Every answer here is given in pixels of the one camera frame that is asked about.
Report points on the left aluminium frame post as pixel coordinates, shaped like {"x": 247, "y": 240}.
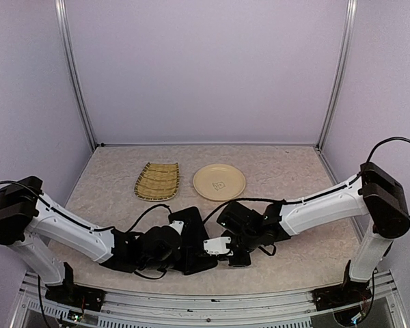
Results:
{"x": 64, "y": 31}

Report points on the cream round plate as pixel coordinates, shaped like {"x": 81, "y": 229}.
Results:
{"x": 219, "y": 182}

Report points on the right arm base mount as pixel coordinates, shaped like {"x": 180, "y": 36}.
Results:
{"x": 334, "y": 297}

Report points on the aluminium front rail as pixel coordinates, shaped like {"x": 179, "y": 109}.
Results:
{"x": 294, "y": 308}

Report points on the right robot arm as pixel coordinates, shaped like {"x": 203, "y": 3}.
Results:
{"x": 372, "y": 192}

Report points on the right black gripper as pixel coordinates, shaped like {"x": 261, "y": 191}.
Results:
{"x": 244, "y": 260}

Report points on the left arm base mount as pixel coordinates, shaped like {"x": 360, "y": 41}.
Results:
{"x": 77, "y": 296}

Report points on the right aluminium frame post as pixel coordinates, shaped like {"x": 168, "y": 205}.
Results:
{"x": 345, "y": 46}

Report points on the woven bamboo tray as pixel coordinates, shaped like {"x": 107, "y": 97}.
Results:
{"x": 158, "y": 182}

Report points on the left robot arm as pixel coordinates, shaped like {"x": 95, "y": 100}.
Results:
{"x": 27, "y": 214}

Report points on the aluminium frame post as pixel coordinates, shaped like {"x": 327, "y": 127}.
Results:
{"x": 345, "y": 46}
{"x": 64, "y": 31}

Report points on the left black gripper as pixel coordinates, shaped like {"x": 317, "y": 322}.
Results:
{"x": 182, "y": 266}

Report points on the black zip tool case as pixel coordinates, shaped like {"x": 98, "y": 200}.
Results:
{"x": 193, "y": 258}

